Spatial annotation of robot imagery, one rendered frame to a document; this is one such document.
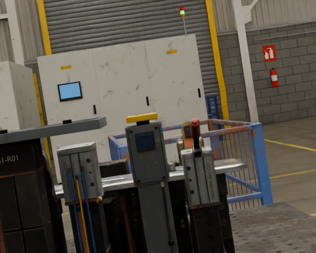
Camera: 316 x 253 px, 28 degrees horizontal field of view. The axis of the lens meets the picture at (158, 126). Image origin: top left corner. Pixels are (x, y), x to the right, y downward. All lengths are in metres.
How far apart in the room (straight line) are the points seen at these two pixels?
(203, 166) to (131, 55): 8.18
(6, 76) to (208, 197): 8.22
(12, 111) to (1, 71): 0.61
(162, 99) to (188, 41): 0.95
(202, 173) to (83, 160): 0.26
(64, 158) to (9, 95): 8.12
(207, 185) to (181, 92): 8.22
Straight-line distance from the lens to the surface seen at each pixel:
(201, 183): 1.36
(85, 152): 1.36
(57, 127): 1.17
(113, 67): 9.47
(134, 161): 1.19
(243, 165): 1.49
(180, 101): 9.56
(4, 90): 9.48
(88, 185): 1.36
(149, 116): 1.19
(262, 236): 2.04
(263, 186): 3.54
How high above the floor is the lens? 1.20
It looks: 3 degrees down
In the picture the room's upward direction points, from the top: 9 degrees counter-clockwise
